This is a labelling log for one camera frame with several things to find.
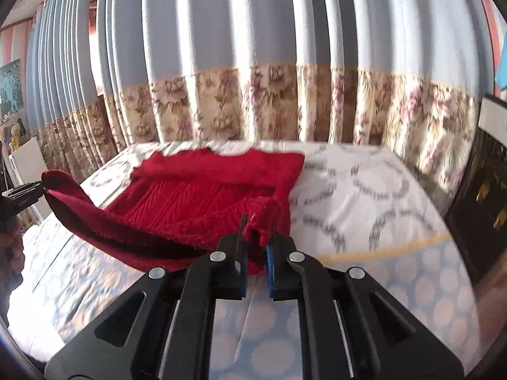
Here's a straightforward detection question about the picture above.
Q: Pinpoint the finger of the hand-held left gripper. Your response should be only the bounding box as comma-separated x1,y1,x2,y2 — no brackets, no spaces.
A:
1,181,45,222

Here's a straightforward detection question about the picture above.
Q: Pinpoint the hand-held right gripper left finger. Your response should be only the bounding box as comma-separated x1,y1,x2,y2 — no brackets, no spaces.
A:
43,213,250,380

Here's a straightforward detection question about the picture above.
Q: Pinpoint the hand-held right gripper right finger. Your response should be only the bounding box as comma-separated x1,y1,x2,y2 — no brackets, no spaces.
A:
265,225,465,380

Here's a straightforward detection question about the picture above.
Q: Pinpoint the red knitted sweater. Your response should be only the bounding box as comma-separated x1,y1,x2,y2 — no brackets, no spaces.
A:
42,147,305,276

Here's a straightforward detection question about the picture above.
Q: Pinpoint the person's left hand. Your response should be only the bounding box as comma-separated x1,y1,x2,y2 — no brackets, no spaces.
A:
0,219,25,317

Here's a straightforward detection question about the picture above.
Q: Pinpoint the white cabinet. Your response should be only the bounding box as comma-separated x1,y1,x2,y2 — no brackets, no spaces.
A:
8,136,49,224

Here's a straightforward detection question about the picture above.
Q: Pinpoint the dotted patterned bed sheet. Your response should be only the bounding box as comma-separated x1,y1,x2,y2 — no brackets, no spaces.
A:
8,140,488,380

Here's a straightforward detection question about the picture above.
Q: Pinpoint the black and white water dispenser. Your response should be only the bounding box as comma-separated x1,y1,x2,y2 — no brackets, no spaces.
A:
444,93,507,286

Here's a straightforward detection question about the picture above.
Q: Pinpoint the blue floral hem curtain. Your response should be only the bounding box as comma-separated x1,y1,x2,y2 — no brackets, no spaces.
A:
24,0,492,206

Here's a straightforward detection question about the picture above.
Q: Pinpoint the blue cloth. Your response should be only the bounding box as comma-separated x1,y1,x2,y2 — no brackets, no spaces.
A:
493,28,507,90

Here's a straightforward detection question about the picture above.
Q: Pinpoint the wall poster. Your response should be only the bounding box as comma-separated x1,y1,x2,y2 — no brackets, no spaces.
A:
0,59,22,118

